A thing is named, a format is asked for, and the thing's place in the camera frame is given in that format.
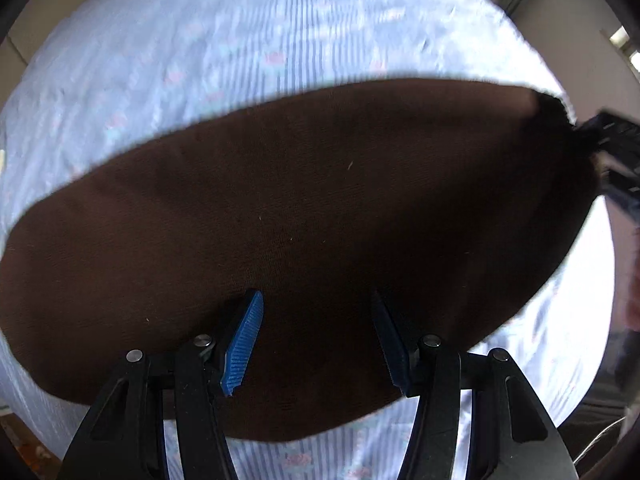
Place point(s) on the person's right hand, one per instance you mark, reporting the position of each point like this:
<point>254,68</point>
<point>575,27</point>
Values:
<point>632,304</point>

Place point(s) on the blue floral striped bedsheet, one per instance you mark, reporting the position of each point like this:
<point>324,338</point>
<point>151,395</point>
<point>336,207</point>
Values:
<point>118,72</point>

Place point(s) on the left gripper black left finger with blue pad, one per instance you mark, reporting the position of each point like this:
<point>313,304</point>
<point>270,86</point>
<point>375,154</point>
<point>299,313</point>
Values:
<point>122,434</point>

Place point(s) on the dark brown pants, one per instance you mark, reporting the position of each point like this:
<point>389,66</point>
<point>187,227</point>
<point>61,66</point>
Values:
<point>448,204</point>

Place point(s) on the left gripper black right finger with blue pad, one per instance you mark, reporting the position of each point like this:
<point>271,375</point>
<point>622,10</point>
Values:
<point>512,435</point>

